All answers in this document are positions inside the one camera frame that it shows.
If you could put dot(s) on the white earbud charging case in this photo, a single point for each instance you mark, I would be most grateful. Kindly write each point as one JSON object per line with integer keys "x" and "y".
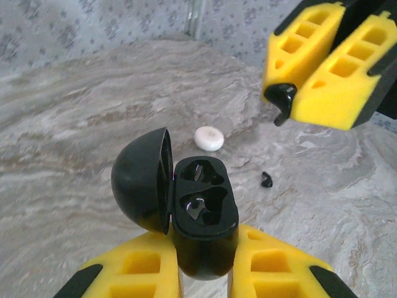
{"x": 209, "y": 138}

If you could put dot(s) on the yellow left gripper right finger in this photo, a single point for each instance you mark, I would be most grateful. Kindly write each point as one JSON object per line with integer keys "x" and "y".
{"x": 279, "y": 267}

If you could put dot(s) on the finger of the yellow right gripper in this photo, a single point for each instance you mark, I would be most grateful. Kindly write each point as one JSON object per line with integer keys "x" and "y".
{"x": 341, "y": 93}
{"x": 294, "y": 62}

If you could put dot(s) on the aluminium corner post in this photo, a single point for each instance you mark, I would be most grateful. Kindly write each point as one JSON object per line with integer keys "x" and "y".
{"x": 195, "y": 18}

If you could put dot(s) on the black earbud charging case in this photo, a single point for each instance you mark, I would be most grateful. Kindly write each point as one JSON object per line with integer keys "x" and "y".
{"x": 139, "y": 186}

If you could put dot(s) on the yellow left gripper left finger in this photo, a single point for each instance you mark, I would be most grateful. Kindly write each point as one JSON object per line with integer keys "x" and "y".
{"x": 139, "y": 267}

